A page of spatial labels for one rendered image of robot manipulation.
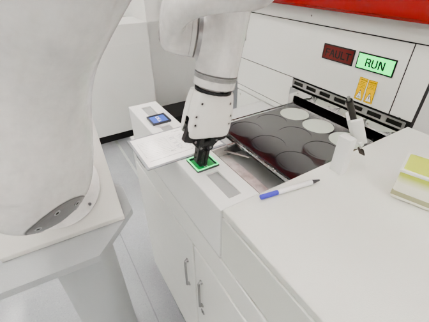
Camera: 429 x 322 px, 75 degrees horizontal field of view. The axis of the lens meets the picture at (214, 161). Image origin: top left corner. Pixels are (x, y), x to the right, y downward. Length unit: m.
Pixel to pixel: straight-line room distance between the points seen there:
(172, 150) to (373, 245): 0.46
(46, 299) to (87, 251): 1.04
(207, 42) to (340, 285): 0.43
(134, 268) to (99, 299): 0.74
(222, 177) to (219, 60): 0.24
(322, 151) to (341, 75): 0.30
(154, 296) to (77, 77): 1.39
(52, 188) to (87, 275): 0.56
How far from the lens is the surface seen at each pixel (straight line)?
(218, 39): 0.52
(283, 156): 0.80
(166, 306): 1.53
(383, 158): 0.77
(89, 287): 0.90
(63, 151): 0.30
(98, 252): 0.70
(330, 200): 0.59
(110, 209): 0.74
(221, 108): 0.58
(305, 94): 1.14
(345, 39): 1.03
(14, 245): 0.76
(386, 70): 0.96
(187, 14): 0.45
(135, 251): 1.74
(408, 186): 0.63
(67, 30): 0.20
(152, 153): 0.69
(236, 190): 0.58
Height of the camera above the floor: 1.34
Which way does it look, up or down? 35 degrees down
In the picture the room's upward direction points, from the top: straight up
